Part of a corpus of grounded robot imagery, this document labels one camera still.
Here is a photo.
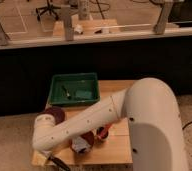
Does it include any small dark cup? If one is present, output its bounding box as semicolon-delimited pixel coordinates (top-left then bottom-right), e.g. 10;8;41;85
96;127;109;140

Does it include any long wooden bench rail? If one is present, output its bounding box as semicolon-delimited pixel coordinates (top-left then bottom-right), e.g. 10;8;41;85
0;27;192;50

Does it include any red bowl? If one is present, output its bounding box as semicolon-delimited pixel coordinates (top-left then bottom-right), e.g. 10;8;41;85
77;131;94;149

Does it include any red utensil in cup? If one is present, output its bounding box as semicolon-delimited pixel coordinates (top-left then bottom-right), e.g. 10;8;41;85
97;124;111;139

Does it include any grey cloth in bowl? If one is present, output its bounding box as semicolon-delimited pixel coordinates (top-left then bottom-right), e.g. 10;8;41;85
71;137;91;153

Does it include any small dark tool in tray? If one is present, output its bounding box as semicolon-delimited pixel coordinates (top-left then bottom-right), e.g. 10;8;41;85
62;86;71;99

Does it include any purple bowl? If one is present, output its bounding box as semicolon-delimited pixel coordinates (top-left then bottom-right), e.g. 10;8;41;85
43;106;65;123

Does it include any green plastic tray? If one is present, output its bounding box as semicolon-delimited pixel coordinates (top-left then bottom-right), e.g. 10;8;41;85
48;73;100;107

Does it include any black cable on floor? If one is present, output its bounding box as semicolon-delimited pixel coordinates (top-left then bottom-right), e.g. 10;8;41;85
182;119;192;130

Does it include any green sponge in tray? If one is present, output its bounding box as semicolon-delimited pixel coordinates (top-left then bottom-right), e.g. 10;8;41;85
75;90;92;99

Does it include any black office chair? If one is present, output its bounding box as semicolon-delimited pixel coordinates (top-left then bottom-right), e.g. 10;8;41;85
35;0;59;21

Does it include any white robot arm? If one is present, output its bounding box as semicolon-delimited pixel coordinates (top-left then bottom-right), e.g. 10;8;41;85
32;78;189;171

